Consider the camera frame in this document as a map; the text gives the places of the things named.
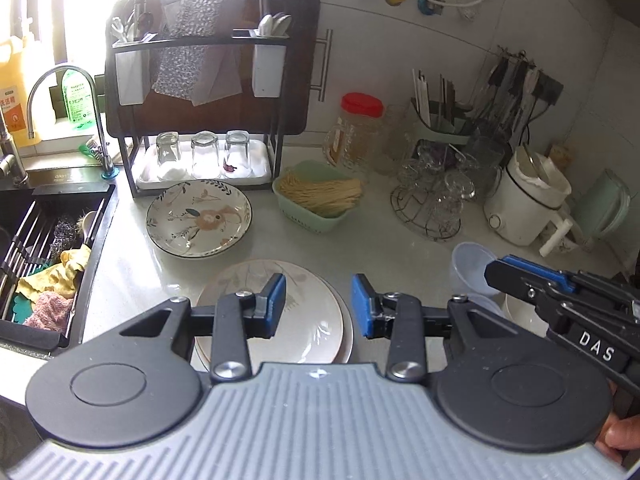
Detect white drain tray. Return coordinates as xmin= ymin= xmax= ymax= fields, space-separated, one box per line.
xmin=136 ymin=138 xmax=274 ymax=191

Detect white utensil holder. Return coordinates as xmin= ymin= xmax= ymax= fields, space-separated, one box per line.
xmin=251 ymin=36 xmax=290 ymax=99
xmin=115 ymin=36 xmax=152 ymax=106

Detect dark brown cutting board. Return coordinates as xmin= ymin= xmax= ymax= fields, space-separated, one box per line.
xmin=105 ymin=0 xmax=322 ymax=138

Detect green dish soap bottle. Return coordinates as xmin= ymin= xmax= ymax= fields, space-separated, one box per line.
xmin=60 ymin=67 xmax=96 ymax=126

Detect pink cloth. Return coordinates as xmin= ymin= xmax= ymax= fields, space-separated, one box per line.
xmin=24 ymin=290 xmax=77 ymax=332

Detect pale green kettle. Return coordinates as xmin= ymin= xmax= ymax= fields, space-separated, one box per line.
xmin=570 ymin=168 xmax=632 ymax=254

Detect green plastic basket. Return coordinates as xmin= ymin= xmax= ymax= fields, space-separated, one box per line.
xmin=272 ymin=160 xmax=367 ymax=234

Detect clear ribbed glass jar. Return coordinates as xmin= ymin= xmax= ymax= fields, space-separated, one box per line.
xmin=379 ymin=104 xmax=415 ymax=177

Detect steel wool scrubber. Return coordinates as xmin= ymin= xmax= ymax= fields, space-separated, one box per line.
xmin=50 ymin=214 xmax=84 ymax=252

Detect white leaf print plate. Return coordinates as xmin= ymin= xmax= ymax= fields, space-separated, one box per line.
xmin=195 ymin=259 xmax=346 ymax=367

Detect upturned clear glass cup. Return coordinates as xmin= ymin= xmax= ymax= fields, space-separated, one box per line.
xmin=431 ymin=170 xmax=477 ymax=233

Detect yellow detergent bottle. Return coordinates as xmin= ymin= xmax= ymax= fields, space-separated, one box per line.
xmin=0 ymin=39 xmax=32 ymax=149

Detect person's right hand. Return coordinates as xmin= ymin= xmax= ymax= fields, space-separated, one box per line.
xmin=595 ymin=411 xmax=640 ymax=467

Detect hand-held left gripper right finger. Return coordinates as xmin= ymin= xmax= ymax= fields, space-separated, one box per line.
xmin=351 ymin=274 xmax=512 ymax=380

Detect black kitchen sink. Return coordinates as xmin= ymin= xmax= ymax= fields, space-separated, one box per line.
xmin=0 ymin=182 xmax=119 ymax=352

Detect green chopstick holder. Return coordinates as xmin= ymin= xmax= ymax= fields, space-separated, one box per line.
xmin=409 ymin=67 xmax=475 ymax=147

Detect hanging utensil rack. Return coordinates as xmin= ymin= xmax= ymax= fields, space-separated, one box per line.
xmin=477 ymin=46 xmax=565 ymax=128

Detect embossed silver bag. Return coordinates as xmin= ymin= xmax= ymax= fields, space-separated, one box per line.
xmin=152 ymin=0 xmax=244 ymax=107

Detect red lid glass jar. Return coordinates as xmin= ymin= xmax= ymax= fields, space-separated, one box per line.
xmin=323 ymin=92 xmax=385 ymax=172

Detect clear drinking glass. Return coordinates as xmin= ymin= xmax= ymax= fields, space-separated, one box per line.
xmin=191 ymin=130 xmax=221 ymax=180
xmin=223 ymin=130 xmax=253 ymax=179
xmin=155 ymin=131 xmax=182 ymax=181

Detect dried yellow noodles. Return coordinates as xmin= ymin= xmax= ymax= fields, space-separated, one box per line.
xmin=277 ymin=170 xmax=365 ymax=218

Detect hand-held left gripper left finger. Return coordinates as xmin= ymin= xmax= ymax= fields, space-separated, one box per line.
xmin=119 ymin=274 xmax=287 ymax=382

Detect black dish rack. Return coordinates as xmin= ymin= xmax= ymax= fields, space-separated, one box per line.
xmin=104 ymin=0 xmax=292 ymax=199

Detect yellow cloth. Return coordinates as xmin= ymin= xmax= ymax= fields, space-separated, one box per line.
xmin=17 ymin=244 xmax=92 ymax=303

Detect white spoons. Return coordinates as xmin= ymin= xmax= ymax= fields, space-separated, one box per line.
xmin=256 ymin=12 xmax=294 ymax=39

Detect small steel tap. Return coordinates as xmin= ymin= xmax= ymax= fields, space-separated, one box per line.
xmin=0 ymin=109 xmax=30 ymax=187

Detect glass pitcher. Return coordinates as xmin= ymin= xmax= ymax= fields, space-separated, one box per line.
xmin=464 ymin=135 xmax=507 ymax=203

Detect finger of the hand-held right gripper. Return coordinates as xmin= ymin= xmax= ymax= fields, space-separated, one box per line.
xmin=484 ymin=260 xmax=551 ymax=313
xmin=501 ymin=255 xmax=582 ymax=294

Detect floral ceramic plate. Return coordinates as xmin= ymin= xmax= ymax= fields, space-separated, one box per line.
xmin=146 ymin=180 xmax=253 ymax=260

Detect white electric cooking pot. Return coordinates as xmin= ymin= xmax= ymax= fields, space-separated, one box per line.
xmin=483 ymin=144 xmax=575 ymax=259

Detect metal bar handle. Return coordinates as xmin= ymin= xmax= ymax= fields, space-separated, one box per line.
xmin=314 ymin=28 xmax=334 ymax=104

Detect curved steel faucet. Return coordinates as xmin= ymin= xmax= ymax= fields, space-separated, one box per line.
xmin=27 ymin=66 xmax=120 ymax=181

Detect sink drain rack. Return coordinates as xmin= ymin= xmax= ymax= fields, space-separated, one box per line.
xmin=0 ymin=199 xmax=107 ymax=322

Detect white ceramic bowl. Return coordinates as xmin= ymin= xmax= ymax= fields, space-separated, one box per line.
xmin=504 ymin=291 xmax=552 ymax=339

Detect wire glass stand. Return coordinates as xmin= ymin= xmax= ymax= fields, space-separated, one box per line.
xmin=390 ymin=179 xmax=464 ymax=244

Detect white plate beige rim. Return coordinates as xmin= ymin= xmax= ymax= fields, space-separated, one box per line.
xmin=192 ymin=287 xmax=354 ymax=372

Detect green scrub brush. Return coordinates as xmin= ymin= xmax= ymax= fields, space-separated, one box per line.
xmin=77 ymin=136 xmax=102 ymax=162

